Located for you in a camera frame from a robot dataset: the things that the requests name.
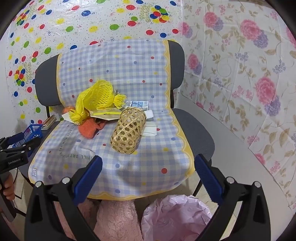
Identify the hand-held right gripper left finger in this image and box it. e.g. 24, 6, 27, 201
24, 155, 103, 241

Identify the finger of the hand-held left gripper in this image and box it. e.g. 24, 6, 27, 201
5, 137, 41, 158
0, 136, 25, 150

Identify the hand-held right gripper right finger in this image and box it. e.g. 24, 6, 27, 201
194, 153, 272, 241

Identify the orange knitted glove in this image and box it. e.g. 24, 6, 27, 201
79, 118, 107, 139

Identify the bin with pink bag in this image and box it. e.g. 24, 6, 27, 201
141, 195, 213, 241

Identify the cream paper packet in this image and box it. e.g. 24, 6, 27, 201
89, 108, 123, 121

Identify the white paper sheet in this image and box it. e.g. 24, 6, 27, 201
141, 122, 158, 136

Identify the yellow foam net sleeve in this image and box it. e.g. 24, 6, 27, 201
69, 79, 127, 124

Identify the person's left hand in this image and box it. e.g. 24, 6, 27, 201
2, 177, 16, 197

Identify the blue plastic basket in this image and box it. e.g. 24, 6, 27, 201
12, 124, 43, 147

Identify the orange cover book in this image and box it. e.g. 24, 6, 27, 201
41, 115, 57, 130

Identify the red apple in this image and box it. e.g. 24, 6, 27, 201
62, 105, 77, 115

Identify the grey office chair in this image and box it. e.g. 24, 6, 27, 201
35, 39, 214, 204

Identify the woven bamboo basket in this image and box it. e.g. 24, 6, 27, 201
110, 107, 147, 154

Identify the blue white carton box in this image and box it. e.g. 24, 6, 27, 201
125, 100, 149, 110

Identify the floral plastic sheet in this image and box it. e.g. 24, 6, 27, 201
180, 0, 296, 209

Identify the blue checkered dotted cloth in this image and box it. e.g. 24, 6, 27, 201
28, 38, 193, 201

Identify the polka dot plastic sheet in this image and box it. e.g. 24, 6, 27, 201
5, 0, 185, 126

